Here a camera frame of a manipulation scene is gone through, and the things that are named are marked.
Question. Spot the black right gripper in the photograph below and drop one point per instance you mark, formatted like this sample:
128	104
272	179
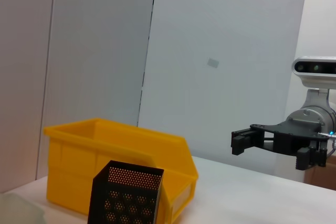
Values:
296	136

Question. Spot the black mesh pen holder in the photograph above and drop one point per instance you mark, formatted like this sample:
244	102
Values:
123	203

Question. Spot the pale green glass fruit bowl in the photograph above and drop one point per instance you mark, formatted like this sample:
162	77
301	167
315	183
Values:
15	208

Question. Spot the brown cardboard box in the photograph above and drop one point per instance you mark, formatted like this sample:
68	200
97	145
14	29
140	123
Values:
320	179

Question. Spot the grey tape patch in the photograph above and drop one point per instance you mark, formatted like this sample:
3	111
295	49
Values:
213	62

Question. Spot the yellow plastic bin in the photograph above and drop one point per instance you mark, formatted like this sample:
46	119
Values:
73	166

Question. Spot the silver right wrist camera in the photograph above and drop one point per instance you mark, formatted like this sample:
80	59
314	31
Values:
315	69

